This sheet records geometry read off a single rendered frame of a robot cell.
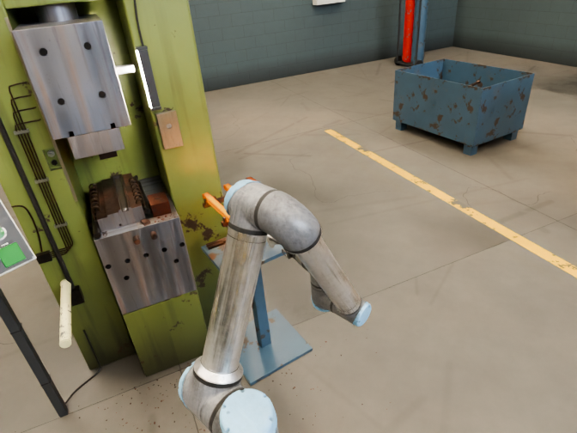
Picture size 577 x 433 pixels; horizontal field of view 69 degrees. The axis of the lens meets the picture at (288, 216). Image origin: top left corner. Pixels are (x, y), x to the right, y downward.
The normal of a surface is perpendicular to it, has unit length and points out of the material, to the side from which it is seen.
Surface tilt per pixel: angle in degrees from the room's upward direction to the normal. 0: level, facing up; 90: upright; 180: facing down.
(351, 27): 90
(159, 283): 90
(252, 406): 5
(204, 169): 90
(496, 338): 0
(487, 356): 0
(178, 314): 90
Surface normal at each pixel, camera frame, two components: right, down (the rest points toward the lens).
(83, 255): 0.41, 0.44
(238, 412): -0.01, -0.82
